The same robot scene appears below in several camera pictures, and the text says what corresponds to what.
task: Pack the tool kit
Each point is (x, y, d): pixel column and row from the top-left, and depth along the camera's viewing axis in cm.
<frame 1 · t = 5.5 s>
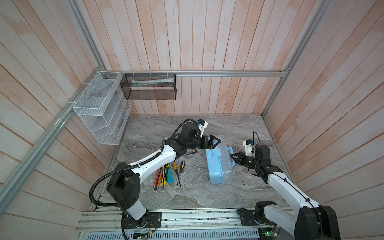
left hand: (214, 144, 76), fingers open
right hand: (231, 154, 85), fingers closed
light blue plastic tool box: (220, 160, 80), point 16 cm above the table
teal flat tool: (170, 176, 90), on the table
yellow handled screwdriver: (175, 167, 92), point 2 cm above the table
black yellow handled screwdriver: (182, 166, 92), point 2 cm above the table

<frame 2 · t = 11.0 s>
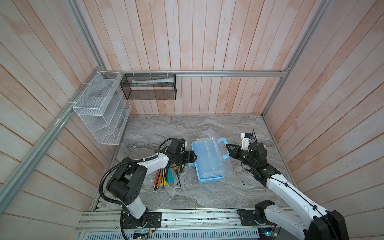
left hand: (191, 161, 90), fingers open
right hand: (226, 144, 80), fingers closed
light blue plastic tool box: (211, 153, 78), point 20 cm above the table
the other named things where they were.

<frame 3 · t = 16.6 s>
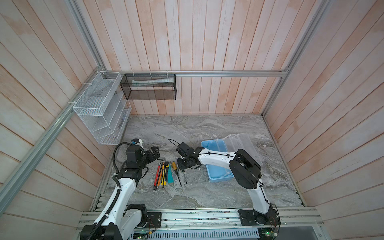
left hand: (153, 153, 84), fingers open
right hand: (179, 165, 93), fingers closed
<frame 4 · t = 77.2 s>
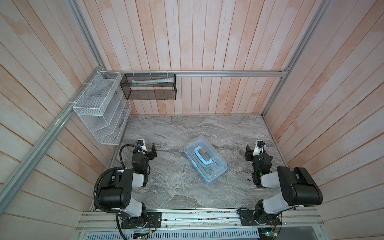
left hand: (148, 146, 91), fingers open
right hand: (252, 145, 91), fingers open
light blue plastic tool box: (205, 159, 84), point 12 cm above the table
